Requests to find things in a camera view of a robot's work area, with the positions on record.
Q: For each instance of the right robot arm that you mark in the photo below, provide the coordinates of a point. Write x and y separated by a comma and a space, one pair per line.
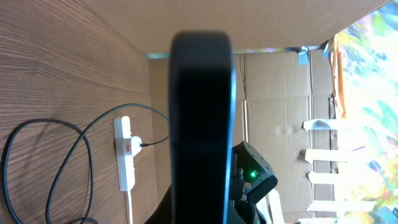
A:
252, 178

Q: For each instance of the colourful painted cloth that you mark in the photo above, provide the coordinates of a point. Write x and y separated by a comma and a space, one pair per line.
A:
364, 58

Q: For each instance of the blue Samsung Galaxy smartphone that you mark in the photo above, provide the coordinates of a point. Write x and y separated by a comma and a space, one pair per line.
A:
202, 100

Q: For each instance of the white charger plug adapter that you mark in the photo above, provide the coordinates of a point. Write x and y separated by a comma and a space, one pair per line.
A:
131, 146

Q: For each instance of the cardboard box wall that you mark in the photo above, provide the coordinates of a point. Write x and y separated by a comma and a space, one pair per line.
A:
275, 96

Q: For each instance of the white power strip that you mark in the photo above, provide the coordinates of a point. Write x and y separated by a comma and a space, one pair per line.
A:
122, 129

